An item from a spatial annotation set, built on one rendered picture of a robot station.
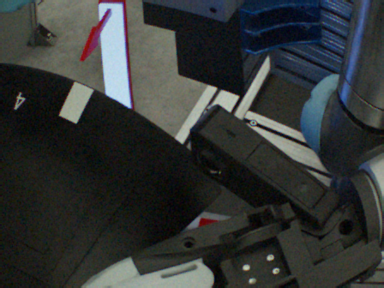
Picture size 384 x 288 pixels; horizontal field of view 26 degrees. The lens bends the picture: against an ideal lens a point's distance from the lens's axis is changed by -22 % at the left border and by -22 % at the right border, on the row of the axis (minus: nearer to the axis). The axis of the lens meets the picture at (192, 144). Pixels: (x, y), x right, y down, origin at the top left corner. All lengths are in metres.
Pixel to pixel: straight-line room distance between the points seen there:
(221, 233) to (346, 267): 0.10
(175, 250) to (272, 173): 0.08
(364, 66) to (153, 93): 1.54
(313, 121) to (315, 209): 0.19
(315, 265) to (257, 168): 0.08
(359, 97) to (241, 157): 0.15
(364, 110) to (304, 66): 0.58
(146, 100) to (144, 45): 0.17
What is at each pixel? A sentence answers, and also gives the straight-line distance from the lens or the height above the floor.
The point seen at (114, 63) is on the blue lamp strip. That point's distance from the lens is 0.80.
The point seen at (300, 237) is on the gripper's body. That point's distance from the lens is 0.58.
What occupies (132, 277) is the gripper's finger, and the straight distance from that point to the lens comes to 0.57.
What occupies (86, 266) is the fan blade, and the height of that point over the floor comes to 1.18.
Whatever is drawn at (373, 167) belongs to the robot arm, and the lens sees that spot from 0.61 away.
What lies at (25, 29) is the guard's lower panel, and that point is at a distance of 2.29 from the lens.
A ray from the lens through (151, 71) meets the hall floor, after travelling 2.25.
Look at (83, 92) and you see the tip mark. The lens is 0.68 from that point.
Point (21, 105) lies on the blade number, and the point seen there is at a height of 1.20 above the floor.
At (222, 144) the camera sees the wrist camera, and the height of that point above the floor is 1.21.
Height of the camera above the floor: 1.71
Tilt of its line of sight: 54 degrees down
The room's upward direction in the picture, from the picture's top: 5 degrees counter-clockwise
